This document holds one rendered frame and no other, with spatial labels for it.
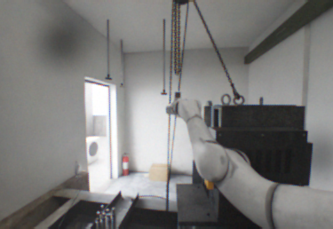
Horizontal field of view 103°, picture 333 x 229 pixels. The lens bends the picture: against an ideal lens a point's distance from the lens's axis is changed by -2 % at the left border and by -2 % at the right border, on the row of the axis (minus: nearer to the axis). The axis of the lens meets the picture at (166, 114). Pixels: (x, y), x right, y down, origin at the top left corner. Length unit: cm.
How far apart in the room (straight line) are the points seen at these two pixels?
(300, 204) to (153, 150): 329
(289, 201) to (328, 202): 4
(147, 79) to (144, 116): 89
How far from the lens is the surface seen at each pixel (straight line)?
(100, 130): 833
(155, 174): 324
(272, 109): 99
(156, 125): 330
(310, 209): 26
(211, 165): 33
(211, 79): 329
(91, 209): 193
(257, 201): 29
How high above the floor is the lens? 160
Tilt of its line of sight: 3 degrees down
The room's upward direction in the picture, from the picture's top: straight up
